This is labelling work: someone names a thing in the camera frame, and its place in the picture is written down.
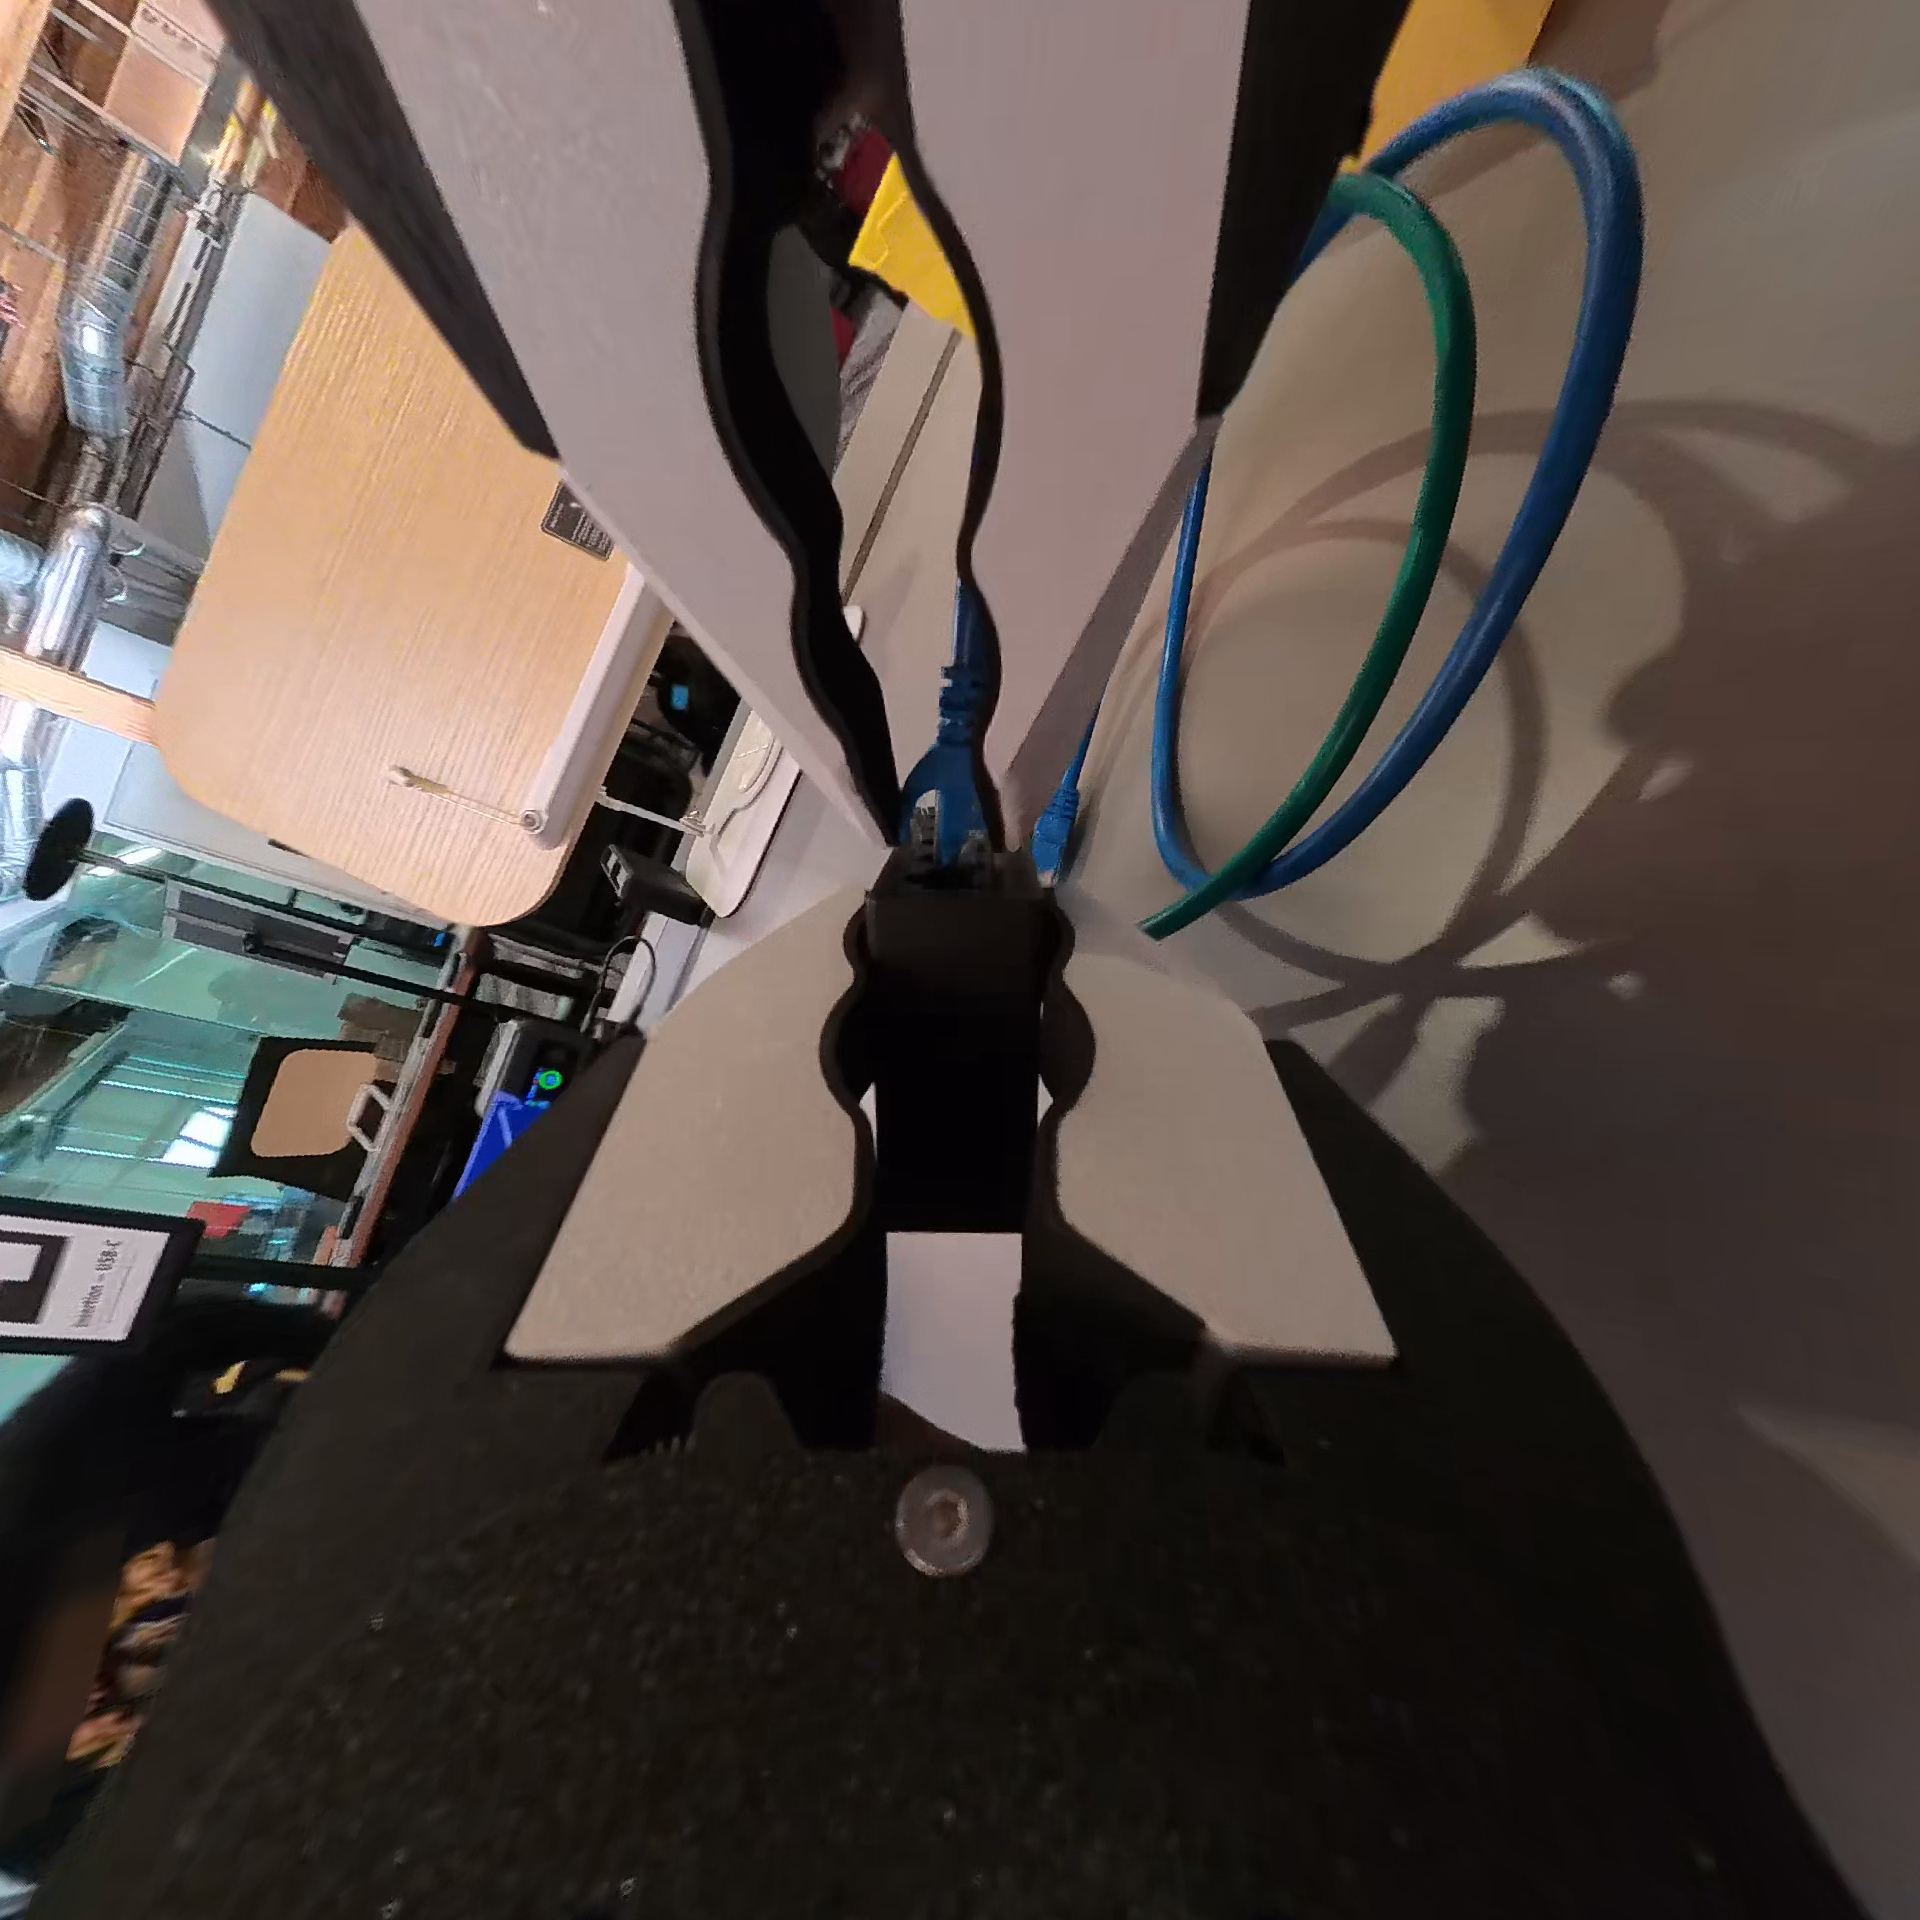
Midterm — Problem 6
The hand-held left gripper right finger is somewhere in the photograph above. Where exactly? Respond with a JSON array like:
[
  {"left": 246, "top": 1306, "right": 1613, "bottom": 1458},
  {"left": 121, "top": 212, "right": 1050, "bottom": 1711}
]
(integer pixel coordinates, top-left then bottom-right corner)
[{"left": 1017, "top": 905, "right": 1405, "bottom": 1453}]

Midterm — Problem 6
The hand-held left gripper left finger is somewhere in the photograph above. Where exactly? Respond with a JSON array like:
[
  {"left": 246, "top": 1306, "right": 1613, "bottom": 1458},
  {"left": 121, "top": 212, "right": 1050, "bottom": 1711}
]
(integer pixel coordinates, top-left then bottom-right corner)
[{"left": 502, "top": 899, "right": 880, "bottom": 1453}]

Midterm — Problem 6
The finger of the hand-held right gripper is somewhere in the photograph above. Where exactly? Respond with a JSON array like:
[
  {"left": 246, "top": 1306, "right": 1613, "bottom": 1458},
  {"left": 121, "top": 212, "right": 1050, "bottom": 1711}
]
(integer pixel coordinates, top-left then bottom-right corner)
[
  {"left": 833, "top": 0, "right": 1254, "bottom": 789},
  {"left": 353, "top": 0, "right": 906, "bottom": 845}
]

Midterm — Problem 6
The black network switch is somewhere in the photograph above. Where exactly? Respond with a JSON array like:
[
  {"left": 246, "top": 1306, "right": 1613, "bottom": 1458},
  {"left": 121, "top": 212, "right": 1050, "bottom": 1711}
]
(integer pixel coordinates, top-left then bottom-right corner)
[{"left": 863, "top": 845, "right": 1070, "bottom": 1236}]

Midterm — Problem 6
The yellow storage bin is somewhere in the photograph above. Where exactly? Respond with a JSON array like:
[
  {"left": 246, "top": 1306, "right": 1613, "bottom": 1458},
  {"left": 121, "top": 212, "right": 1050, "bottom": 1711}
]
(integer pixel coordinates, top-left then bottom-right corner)
[{"left": 847, "top": 0, "right": 1559, "bottom": 330}]

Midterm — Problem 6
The green ethernet cable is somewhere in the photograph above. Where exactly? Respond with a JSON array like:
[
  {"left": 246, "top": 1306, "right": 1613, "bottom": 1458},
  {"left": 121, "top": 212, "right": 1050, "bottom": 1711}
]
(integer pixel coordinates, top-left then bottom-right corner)
[{"left": 1141, "top": 171, "right": 1481, "bottom": 939}]

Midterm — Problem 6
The blue ethernet cable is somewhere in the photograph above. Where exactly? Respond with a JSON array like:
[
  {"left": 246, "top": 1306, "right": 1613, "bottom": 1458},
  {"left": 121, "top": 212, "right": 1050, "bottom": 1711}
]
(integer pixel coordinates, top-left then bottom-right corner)
[{"left": 897, "top": 65, "right": 1645, "bottom": 901}]

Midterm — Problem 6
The wooden panel on white arm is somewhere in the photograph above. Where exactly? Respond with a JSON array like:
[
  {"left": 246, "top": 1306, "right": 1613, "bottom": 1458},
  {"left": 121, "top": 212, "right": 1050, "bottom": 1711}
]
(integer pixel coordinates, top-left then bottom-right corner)
[{"left": 151, "top": 224, "right": 678, "bottom": 929}]

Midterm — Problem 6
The black power station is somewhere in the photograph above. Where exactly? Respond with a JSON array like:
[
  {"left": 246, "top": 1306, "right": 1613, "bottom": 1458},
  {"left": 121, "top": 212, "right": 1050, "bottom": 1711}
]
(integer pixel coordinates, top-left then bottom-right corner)
[{"left": 476, "top": 1020, "right": 580, "bottom": 1119}]

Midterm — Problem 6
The fiducial marker sign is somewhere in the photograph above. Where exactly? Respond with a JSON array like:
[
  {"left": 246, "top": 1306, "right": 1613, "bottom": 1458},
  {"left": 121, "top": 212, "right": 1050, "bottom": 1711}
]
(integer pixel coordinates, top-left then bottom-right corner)
[{"left": 0, "top": 1200, "right": 205, "bottom": 1355}]

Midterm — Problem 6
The silver ventilation duct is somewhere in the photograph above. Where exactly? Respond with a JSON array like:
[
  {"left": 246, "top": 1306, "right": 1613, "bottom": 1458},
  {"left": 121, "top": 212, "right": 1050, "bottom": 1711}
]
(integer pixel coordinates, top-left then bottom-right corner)
[{"left": 0, "top": 193, "right": 199, "bottom": 677}]

